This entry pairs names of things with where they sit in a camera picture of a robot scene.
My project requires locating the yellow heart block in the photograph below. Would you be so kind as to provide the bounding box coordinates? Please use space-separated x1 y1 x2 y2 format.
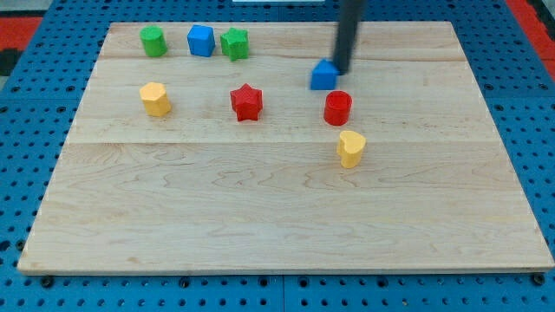
336 130 367 168

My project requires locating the red star block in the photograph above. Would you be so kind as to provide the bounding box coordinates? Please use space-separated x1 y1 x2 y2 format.
230 83 264 121

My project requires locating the green cylinder block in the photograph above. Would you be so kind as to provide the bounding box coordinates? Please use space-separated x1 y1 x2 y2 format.
140 25 167 57

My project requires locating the light wooden board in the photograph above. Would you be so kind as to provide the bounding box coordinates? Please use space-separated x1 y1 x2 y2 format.
17 22 554 276

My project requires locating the green star block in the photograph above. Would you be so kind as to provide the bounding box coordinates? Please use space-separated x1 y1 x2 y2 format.
220 28 249 62

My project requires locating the red cylinder block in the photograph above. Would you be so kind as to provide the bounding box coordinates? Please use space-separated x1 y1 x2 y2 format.
323 90 352 126

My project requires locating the yellow hexagon block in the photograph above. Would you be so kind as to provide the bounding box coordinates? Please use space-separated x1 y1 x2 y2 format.
140 81 172 117

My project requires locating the blue cube block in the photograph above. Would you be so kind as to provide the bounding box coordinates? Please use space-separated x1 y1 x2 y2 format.
187 24 215 57

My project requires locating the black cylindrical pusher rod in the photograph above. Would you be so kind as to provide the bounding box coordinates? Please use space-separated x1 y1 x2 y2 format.
331 0 366 75

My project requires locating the blue triangle block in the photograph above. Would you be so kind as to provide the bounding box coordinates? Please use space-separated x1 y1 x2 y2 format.
310 59 339 90

